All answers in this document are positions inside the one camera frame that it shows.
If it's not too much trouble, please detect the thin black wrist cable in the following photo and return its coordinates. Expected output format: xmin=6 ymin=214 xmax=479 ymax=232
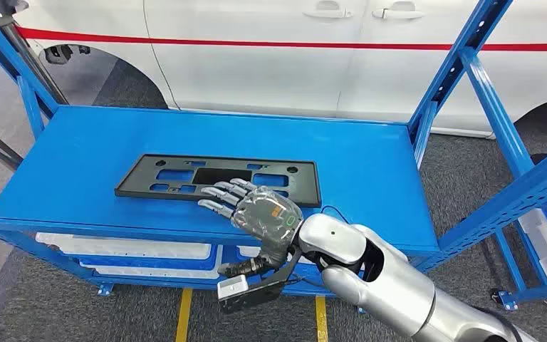
xmin=319 ymin=204 xmax=350 ymax=227

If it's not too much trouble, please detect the black plastic plate frame part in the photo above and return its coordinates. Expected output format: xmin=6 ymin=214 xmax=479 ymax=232
xmin=114 ymin=153 xmax=323 ymax=209

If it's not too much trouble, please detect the white car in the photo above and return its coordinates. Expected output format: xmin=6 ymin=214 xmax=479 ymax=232
xmin=0 ymin=0 xmax=547 ymax=138

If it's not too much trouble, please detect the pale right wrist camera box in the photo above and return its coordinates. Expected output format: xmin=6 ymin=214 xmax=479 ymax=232
xmin=217 ymin=275 xmax=250 ymax=301

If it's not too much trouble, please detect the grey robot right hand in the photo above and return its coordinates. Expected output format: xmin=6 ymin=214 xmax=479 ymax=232
xmin=197 ymin=177 xmax=304 ymax=279

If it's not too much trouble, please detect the blue metal shelf rack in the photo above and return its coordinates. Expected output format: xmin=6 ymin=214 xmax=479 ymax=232
xmin=0 ymin=0 xmax=547 ymax=313
xmin=490 ymin=184 xmax=547 ymax=311

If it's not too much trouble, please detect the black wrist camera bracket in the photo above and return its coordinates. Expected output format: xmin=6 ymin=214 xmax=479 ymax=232
xmin=219 ymin=250 xmax=303 ymax=315

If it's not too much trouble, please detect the red barrier belt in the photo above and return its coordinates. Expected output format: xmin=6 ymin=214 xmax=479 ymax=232
xmin=16 ymin=26 xmax=547 ymax=53

